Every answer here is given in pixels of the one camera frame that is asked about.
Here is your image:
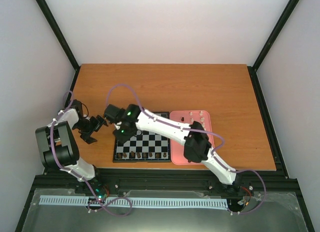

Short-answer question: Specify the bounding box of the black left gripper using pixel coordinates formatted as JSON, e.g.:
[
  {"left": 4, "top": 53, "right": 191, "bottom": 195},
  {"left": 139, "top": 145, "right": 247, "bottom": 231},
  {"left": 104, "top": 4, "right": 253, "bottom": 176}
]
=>
[{"left": 73, "top": 115, "right": 107, "bottom": 144}]

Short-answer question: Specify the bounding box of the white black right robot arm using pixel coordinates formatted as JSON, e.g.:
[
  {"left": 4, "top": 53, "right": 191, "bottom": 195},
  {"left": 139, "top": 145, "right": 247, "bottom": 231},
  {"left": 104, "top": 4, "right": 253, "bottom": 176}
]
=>
[{"left": 103, "top": 104, "right": 236, "bottom": 185}]

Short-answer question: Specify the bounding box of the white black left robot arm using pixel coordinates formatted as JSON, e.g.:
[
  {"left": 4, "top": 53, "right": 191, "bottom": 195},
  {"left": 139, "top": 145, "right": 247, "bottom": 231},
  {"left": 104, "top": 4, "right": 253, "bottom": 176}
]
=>
[{"left": 35, "top": 100, "right": 107, "bottom": 194}]

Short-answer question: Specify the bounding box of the black white chess board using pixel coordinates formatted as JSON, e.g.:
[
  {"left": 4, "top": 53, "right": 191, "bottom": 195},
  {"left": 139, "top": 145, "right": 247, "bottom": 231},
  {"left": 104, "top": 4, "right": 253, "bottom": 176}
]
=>
[{"left": 112, "top": 111, "right": 172, "bottom": 163}]

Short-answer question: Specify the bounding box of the pink plastic tray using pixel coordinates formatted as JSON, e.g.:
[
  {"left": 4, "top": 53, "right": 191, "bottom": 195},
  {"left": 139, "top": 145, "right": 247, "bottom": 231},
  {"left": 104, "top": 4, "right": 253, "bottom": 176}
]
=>
[{"left": 169, "top": 110, "right": 215, "bottom": 165}]

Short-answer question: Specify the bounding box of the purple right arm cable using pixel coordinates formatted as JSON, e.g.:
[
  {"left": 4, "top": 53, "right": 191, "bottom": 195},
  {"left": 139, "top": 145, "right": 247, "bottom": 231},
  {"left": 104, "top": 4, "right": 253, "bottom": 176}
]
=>
[{"left": 106, "top": 84, "right": 267, "bottom": 216}]

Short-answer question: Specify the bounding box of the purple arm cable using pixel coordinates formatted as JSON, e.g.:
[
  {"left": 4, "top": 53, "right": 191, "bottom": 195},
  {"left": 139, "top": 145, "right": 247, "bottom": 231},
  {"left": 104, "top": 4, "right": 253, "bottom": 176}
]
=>
[
  {"left": 106, "top": 84, "right": 267, "bottom": 216},
  {"left": 49, "top": 90, "right": 133, "bottom": 217}
]

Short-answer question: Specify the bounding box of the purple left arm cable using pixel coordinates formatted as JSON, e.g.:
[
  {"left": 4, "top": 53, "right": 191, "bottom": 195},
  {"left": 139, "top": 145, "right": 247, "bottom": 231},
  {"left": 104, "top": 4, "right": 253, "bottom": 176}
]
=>
[{"left": 49, "top": 90, "right": 133, "bottom": 217}]

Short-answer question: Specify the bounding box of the black aluminium frame rail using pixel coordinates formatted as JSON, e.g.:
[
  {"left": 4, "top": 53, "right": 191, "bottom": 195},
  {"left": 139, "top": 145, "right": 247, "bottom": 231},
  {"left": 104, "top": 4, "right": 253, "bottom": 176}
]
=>
[{"left": 29, "top": 167, "right": 300, "bottom": 200}]

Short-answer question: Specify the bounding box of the light blue cable duct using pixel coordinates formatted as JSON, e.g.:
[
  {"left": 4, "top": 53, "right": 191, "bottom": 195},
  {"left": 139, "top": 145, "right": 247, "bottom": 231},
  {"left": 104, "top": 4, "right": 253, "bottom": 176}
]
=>
[{"left": 38, "top": 195, "right": 228, "bottom": 210}]

